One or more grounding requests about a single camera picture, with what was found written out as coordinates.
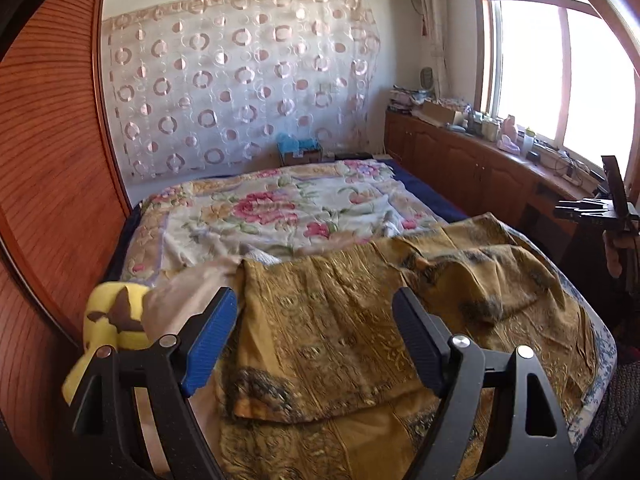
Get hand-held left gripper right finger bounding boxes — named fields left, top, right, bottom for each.
left=391, top=286, right=576, bottom=480

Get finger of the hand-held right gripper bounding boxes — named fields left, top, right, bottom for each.
left=554, top=199, right=613, bottom=220
left=601, top=155, right=628, bottom=211

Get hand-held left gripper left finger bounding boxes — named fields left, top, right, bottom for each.
left=50, top=287, right=239, bottom=480

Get golden brown patterned shirt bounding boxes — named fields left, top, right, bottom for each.
left=217, top=212, right=601, bottom=480

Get person's right hand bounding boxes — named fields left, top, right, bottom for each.
left=602, top=232, right=626, bottom=278

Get pink plastic container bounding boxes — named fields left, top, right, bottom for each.
left=497, top=115, right=523, bottom=153

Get yellow plush toy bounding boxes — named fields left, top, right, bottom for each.
left=61, top=281, right=151, bottom=406

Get blue floral bed sheet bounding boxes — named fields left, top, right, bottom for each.
left=550, top=255, right=619, bottom=456

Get wooden sideboard cabinet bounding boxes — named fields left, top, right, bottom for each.
left=384, top=110, right=616, bottom=271

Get wood-framed window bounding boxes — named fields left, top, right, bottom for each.
left=470, top=0, right=640, bottom=181

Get pink floral blanket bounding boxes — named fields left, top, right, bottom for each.
left=120, top=159, right=451, bottom=281

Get open cardboard box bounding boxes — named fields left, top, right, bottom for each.
left=412, top=101, right=463, bottom=128

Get person's dark patterned clothing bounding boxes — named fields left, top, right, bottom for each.
left=582, top=320, right=640, bottom=466

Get pile of printed cloths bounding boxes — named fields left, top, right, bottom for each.
left=390, top=87, right=426, bottom=113

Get small cardboard box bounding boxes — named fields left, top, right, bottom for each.
left=280, top=145, right=326, bottom=166

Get pale patterned window curtain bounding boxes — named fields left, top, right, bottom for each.
left=415, top=0, right=451, bottom=101

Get wooden louvered wardrobe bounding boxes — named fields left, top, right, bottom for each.
left=0, top=0, right=136, bottom=480

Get sheer circle-patterned curtain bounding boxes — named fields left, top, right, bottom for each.
left=101, top=0, right=383, bottom=181

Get tangle of cables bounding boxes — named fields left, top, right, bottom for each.
left=542, top=147, right=601, bottom=186

